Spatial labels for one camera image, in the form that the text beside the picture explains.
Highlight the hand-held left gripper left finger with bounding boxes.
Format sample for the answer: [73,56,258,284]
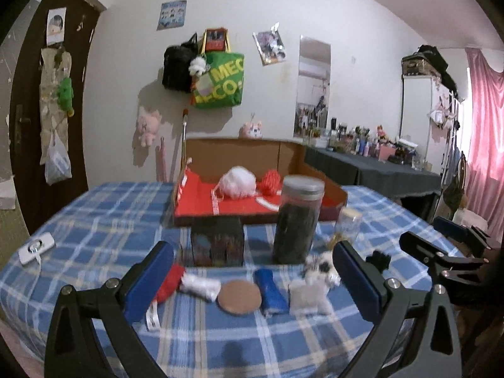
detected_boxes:
[44,240,176,378]

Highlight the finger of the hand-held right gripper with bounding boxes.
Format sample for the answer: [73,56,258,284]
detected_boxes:
[399,232,493,306]
[433,216,493,258]

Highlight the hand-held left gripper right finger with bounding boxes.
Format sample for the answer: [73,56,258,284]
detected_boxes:
[333,239,463,378]

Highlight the red fluffy scrunchie with label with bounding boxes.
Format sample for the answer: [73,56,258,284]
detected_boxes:
[146,264,186,330]

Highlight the black fluffy scrunchie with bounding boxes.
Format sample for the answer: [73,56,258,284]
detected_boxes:
[365,250,392,280]

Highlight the white cloth roll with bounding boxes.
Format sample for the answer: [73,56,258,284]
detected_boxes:
[179,273,222,303]

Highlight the cream lace scrunchie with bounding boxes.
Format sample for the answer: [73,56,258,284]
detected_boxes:
[289,279,330,316]

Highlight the cardboard box with red lining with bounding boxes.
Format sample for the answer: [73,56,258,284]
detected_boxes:
[172,137,349,228]

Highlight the white fluffy zebra hair clip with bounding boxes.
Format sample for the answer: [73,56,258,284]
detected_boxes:
[303,253,341,286]

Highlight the small clear jar metal lid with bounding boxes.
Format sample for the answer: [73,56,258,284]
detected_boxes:
[333,207,363,245]

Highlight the blue plaid tablecloth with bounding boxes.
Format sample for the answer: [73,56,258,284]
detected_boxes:
[0,181,465,378]

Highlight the dark printed box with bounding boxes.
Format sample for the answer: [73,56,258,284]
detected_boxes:
[190,216,245,267]

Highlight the dark cloth covered table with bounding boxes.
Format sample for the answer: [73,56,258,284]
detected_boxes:
[304,146,444,205]

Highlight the tall jar with dark contents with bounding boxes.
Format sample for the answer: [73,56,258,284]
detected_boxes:
[272,175,326,265]

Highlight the blue tube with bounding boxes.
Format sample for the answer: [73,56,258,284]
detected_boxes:
[254,268,289,318]

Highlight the brown round coaster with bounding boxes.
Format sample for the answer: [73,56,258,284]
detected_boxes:
[217,280,262,316]

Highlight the pink curtain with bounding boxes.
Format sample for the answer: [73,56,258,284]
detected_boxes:
[459,47,504,229]

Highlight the white charger device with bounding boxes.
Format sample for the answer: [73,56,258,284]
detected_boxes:
[18,232,57,265]

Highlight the white wardrobe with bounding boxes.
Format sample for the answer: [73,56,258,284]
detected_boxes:
[398,75,459,166]

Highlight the cluttered side table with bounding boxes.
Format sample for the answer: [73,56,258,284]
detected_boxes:
[303,116,434,172]

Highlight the red knitted scrunchie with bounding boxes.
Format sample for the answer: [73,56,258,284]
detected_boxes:
[258,169,284,198]

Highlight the white fluffy pompom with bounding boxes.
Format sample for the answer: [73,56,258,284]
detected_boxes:
[213,166,258,201]

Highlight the white plastic bag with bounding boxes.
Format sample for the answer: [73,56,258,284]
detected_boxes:
[44,130,73,185]

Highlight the large pink plush toy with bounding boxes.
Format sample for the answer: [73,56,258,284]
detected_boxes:
[136,106,163,147]

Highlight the dark suitcase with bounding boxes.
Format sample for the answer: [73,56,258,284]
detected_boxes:
[401,45,450,79]

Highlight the small pink plush toy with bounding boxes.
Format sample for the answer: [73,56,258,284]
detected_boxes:
[241,121,264,139]

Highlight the green plush toy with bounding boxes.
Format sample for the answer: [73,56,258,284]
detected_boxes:
[56,77,75,117]

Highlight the green tote bag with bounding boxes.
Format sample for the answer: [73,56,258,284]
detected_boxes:
[192,51,245,110]

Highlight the black bag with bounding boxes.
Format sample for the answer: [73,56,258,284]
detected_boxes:
[162,33,199,93]

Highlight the beige hanging organizer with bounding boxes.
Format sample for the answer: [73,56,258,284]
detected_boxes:
[39,45,73,166]

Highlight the white plush toy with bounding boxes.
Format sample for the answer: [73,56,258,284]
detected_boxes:
[188,56,208,77]

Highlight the dark brown door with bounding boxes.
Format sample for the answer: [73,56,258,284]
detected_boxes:
[8,0,107,237]

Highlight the red yellow bag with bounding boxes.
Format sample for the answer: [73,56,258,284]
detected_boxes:
[203,27,230,53]

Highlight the photo sheet on door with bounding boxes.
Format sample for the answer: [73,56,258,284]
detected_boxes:
[46,8,67,45]

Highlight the wall mirror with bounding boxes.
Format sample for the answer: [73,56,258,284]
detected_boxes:
[293,35,331,138]

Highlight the photo wall poster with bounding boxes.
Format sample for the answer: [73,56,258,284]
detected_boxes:
[253,23,287,66]

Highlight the blue wall poster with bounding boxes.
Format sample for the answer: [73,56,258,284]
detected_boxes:
[157,0,187,31]

